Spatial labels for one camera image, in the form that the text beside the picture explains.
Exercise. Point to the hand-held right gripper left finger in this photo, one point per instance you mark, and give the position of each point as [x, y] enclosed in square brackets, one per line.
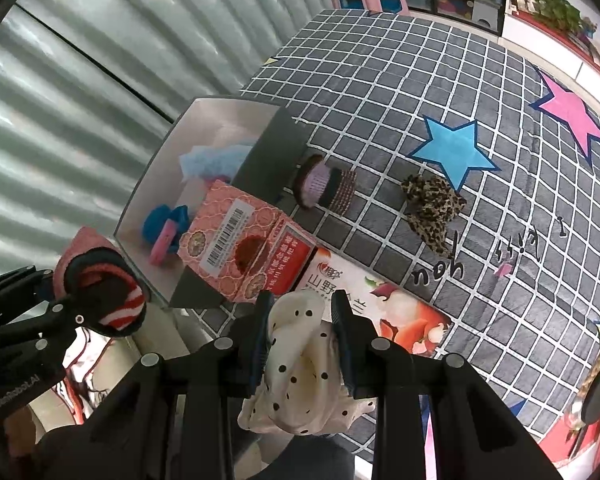
[257, 345]

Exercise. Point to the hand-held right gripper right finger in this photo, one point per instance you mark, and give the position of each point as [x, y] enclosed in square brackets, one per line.
[344, 345]

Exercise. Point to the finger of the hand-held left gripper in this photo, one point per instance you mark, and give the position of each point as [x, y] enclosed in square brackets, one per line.
[45, 325]
[25, 285]

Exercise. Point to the white polka dot sock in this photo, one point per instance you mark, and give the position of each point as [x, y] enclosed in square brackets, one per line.
[300, 385]

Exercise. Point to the pink sock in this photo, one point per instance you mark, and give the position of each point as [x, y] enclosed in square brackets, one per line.
[161, 245]

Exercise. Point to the blue sock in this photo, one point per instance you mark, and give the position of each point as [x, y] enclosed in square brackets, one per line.
[162, 220]

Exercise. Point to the light blue cloth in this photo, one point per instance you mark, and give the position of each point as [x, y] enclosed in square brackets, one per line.
[215, 160]

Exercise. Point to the grey storage box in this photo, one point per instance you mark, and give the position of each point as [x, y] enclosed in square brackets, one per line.
[200, 125]

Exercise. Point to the person's left forearm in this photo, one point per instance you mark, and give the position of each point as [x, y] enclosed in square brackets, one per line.
[22, 427]

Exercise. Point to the fruit print carton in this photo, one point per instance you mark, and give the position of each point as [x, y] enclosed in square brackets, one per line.
[395, 310]

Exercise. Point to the red white printed cloth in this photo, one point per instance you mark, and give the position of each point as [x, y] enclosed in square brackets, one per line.
[82, 385]

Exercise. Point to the red patterned carton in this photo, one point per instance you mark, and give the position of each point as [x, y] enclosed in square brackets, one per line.
[230, 240]

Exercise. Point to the person's jeans leg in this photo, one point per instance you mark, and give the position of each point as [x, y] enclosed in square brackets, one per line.
[320, 460]

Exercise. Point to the purple striped sock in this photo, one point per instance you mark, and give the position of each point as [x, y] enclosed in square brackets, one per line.
[325, 182]

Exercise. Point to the leopard print sock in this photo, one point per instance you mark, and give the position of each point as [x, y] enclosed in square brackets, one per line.
[432, 205]

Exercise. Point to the grey grid star bed sheet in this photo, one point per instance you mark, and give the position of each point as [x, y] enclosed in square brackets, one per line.
[380, 85]

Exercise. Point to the white stool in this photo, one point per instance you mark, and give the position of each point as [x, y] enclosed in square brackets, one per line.
[487, 10]

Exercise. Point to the wall poster with plants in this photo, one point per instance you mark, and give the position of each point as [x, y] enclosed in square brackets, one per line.
[555, 10]

